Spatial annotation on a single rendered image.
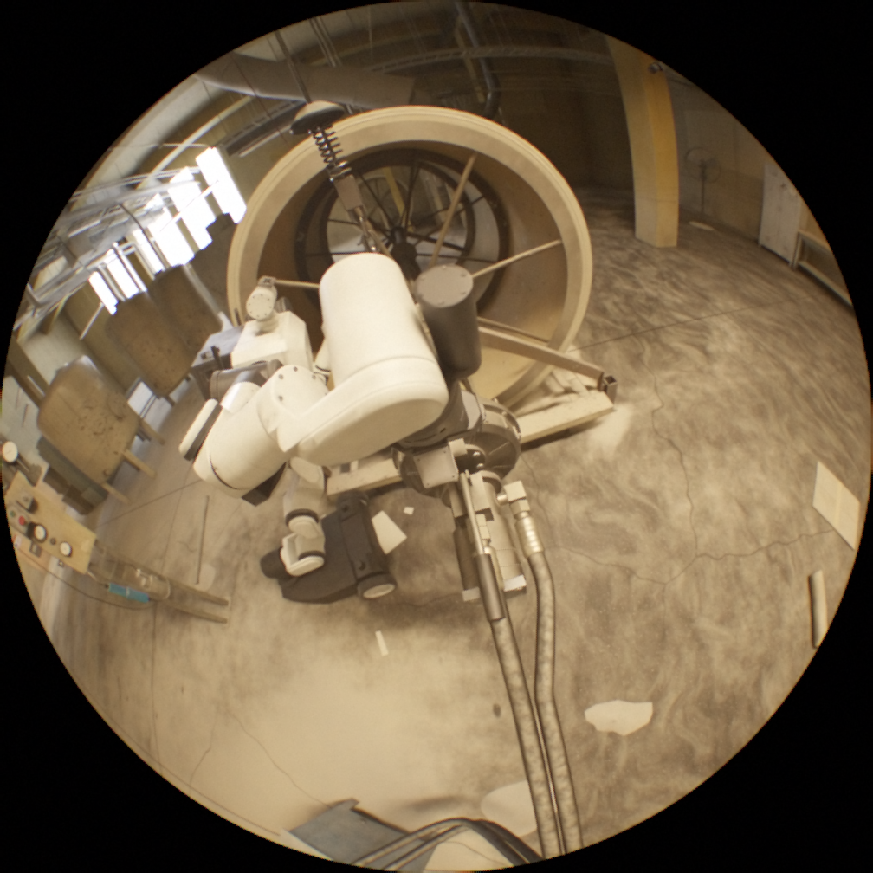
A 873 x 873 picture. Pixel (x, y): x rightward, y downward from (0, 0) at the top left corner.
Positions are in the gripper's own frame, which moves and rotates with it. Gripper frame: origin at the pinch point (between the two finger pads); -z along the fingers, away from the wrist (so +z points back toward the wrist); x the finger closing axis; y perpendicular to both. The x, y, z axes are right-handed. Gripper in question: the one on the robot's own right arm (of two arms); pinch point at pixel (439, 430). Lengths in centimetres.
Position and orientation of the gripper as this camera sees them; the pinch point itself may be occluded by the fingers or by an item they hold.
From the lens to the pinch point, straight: 41.1
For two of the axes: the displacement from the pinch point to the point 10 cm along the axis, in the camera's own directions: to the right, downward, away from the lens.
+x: 9.5, -3.0, -1.1
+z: -1.9, -2.3, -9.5
